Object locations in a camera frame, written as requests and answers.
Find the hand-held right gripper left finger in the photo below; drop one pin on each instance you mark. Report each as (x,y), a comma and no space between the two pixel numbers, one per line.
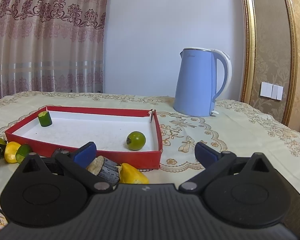
(84,155)

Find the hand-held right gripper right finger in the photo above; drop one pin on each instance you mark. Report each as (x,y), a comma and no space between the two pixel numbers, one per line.
(206,155)

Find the small green tomato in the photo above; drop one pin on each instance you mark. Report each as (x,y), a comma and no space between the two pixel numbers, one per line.
(0,141)

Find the rounded yellow pepper piece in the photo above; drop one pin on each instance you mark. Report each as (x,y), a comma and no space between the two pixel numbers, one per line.
(12,152)

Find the red cardboard box tray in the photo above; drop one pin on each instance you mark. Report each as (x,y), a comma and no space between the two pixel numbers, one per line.
(90,130)

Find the short green cucumber slice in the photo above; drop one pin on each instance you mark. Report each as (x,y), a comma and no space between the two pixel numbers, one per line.
(23,152)

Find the long yellow pepper piece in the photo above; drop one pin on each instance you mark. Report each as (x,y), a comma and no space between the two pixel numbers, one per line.
(133,175)

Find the embroidered cream tablecloth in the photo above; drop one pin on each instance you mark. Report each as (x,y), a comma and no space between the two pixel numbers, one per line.
(227,132)

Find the tall green cucumber piece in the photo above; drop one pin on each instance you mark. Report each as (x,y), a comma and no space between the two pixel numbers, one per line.
(45,119)

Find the large green tomato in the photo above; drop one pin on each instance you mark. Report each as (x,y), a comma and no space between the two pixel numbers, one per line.
(136,140)

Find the light blue electric kettle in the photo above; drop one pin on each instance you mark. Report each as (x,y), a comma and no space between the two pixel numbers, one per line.
(195,82)

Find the patterned pink curtain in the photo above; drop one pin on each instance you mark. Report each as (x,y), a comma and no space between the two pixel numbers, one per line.
(47,42)

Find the white wall switch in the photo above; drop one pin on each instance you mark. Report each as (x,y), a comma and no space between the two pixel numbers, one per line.
(271,90)

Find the gold moulding frame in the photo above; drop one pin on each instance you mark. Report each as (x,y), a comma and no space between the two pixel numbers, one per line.
(248,42)
(290,55)

